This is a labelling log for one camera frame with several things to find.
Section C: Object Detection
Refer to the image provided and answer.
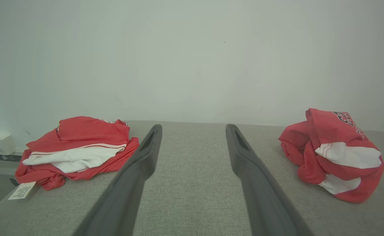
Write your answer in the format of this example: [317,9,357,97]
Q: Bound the small white plastic box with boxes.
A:
[0,133,18,156]

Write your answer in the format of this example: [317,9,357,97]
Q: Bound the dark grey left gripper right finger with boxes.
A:
[225,124,314,236]

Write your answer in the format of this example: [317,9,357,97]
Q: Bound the black and white baseboard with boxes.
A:
[0,153,23,162]

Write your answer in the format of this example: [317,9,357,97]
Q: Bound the red white garment number print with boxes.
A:
[279,108,384,204]

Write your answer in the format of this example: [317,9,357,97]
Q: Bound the red shirt white striped sleeves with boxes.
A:
[8,116,140,200]

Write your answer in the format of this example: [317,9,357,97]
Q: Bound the grey fabric sofa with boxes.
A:
[0,120,384,236]

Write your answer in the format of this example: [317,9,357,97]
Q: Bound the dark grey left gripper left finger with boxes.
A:
[72,124,163,236]

